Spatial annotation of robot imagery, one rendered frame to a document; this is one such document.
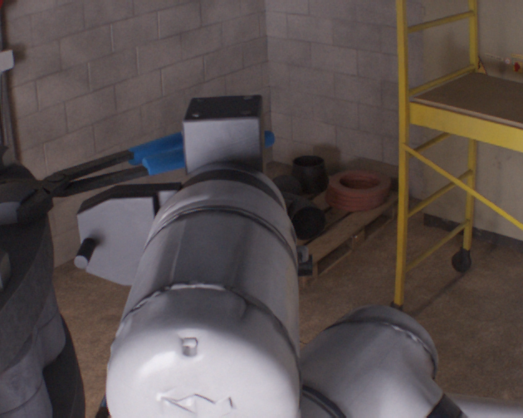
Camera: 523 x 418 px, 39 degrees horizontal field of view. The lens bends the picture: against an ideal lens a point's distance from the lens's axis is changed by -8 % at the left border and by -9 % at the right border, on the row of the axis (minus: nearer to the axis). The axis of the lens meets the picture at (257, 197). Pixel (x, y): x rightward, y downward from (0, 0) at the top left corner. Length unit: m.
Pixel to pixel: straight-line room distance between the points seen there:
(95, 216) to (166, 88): 4.88
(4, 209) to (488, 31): 4.19
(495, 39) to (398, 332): 4.12
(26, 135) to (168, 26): 1.28
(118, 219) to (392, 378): 0.20
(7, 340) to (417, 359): 0.27
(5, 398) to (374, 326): 0.25
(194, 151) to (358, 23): 5.06
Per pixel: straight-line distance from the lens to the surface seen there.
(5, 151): 0.67
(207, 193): 0.44
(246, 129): 0.49
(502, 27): 4.58
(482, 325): 4.23
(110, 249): 0.50
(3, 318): 0.46
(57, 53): 4.73
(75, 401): 0.59
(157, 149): 0.63
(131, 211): 0.48
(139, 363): 0.33
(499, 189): 4.87
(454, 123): 3.56
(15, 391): 0.51
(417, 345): 0.54
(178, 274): 0.36
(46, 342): 0.60
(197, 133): 0.49
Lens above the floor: 2.29
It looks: 24 degrees down
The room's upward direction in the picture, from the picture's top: 3 degrees counter-clockwise
